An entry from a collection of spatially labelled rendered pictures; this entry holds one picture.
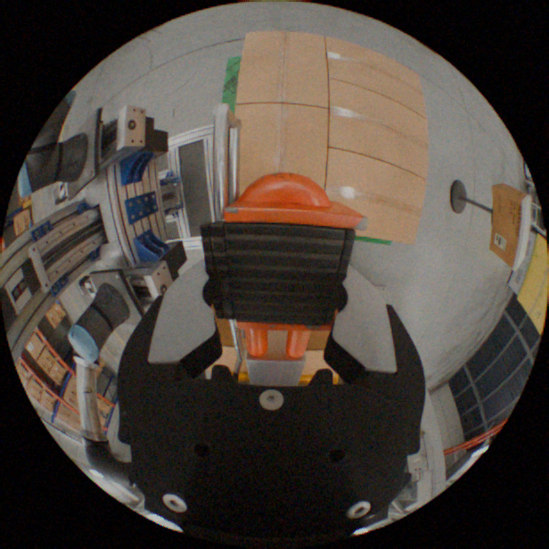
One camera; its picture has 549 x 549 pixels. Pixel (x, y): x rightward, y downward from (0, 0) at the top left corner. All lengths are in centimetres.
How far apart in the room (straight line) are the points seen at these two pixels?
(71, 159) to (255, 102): 71
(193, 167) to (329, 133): 83
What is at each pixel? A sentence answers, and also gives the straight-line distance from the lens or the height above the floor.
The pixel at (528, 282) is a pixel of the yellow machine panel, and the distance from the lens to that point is 726.
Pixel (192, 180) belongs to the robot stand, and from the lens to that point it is 125.
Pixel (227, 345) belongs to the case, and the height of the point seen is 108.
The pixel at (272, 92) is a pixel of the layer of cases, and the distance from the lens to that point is 89.
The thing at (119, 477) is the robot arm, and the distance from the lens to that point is 65.
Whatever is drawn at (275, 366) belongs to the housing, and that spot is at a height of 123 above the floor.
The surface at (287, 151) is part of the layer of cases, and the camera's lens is 79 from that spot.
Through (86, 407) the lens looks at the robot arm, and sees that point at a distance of 71.
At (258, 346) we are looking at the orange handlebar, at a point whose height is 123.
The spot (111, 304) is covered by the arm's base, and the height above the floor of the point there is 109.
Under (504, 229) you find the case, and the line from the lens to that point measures 190.
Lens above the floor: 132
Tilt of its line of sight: 58 degrees down
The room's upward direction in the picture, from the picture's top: 177 degrees counter-clockwise
